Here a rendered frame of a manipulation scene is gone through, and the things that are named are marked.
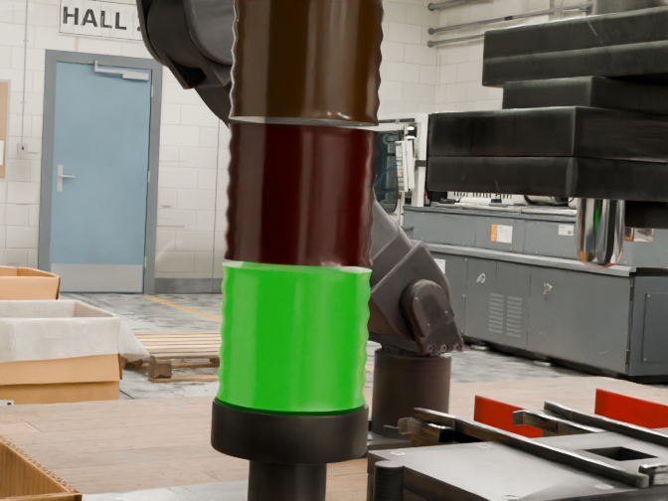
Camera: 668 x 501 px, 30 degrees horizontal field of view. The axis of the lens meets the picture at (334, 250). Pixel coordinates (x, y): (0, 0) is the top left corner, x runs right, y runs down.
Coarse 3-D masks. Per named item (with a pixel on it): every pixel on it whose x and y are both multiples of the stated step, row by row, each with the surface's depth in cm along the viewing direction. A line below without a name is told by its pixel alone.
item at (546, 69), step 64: (640, 0) 55; (512, 64) 58; (576, 64) 54; (640, 64) 51; (448, 128) 56; (512, 128) 52; (576, 128) 49; (640, 128) 50; (512, 192) 52; (576, 192) 49; (640, 192) 51
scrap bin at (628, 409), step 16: (480, 400) 89; (496, 400) 88; (608, 400) 94; (624, 400) 93; (640, 400) 91; (480, 416) 89; (496, 416) 87; (608, 416) 94; (624, 416) 93; (640, 416) 91; (656, 416) 90; (512, 432) 86; (528, 432) 84
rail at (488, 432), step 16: (464, 432) 63; (480, 432) 62; (496, 432) 60; (528, 448) 58; (544, 448) 57; (560, 448) 57; (576, 464) 56; (592, 464) 55; (608, 464) 54; (624, 480) 53; (640, 480) 52
